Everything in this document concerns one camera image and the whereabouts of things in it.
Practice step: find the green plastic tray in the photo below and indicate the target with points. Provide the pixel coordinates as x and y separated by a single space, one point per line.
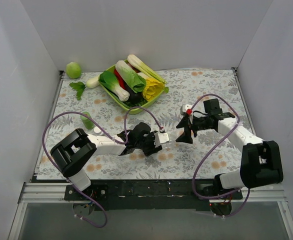
125 104

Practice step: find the green round cabbage toy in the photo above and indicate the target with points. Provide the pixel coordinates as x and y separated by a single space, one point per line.
73 70

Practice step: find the yellow cabbage toy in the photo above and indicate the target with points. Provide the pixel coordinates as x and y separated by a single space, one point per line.
152 88

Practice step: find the green cylindrical bottle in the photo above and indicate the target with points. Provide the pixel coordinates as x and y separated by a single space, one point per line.
89 125

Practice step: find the floral table mat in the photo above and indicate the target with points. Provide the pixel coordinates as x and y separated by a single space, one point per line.
209 154

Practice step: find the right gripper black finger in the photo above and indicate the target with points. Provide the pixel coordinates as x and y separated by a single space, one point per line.
185 137
184 122

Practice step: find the white green leek toy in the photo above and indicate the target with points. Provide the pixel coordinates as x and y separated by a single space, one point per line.
138 64

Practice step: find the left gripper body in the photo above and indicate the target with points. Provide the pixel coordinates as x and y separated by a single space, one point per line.
150 144

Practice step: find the red pepper toy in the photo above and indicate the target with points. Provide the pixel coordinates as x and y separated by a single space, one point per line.
120 80

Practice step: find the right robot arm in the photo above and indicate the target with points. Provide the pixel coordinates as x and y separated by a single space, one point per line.
260 164

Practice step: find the white radish toy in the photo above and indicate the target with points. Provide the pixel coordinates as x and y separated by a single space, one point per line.
80 87

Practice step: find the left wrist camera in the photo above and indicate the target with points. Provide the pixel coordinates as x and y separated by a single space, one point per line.
161 138

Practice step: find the dark purple eggplant toy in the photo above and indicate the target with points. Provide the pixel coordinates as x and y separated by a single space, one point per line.
134 98

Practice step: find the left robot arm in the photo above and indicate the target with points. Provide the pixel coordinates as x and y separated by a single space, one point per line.
74 151

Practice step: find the white bok choy toy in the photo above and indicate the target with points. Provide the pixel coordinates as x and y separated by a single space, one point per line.
110 81

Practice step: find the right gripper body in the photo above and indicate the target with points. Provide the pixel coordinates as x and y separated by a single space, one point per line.
189 126

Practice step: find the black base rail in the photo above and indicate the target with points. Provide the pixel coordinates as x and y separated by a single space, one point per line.
135 194

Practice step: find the green napa cabbage toy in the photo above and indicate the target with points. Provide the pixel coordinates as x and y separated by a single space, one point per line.
130 77

